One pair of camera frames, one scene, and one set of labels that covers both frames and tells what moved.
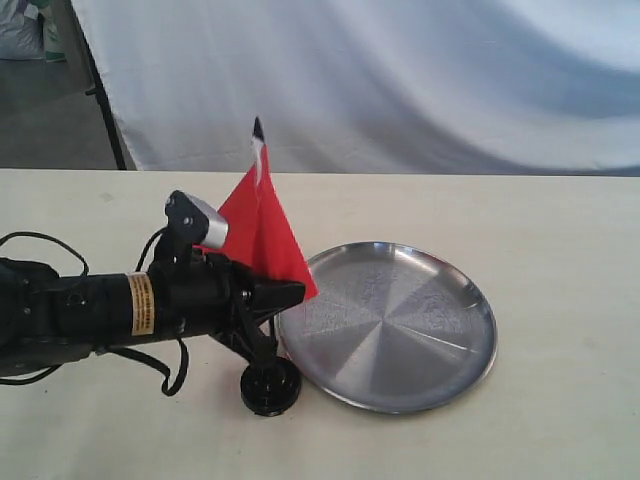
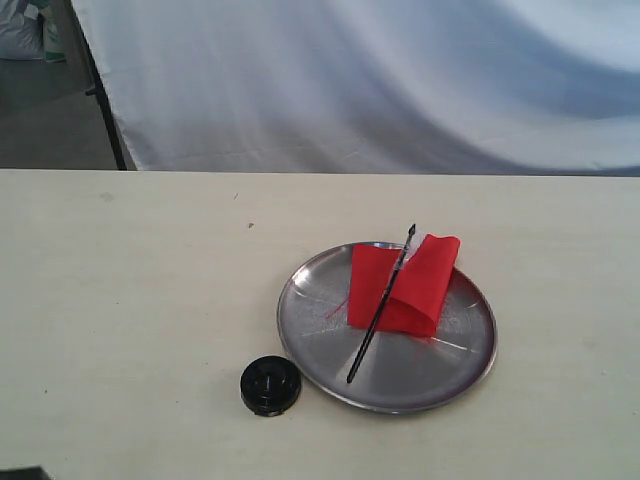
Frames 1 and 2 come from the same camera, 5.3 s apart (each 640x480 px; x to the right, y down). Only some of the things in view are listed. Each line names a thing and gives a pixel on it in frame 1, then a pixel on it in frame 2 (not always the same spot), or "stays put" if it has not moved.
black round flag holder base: x=270 y=388 stays put
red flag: x=259 y=237 to x=400 y=289
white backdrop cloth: x=390 y=87 stays put
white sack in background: x=21 y=31 stays put
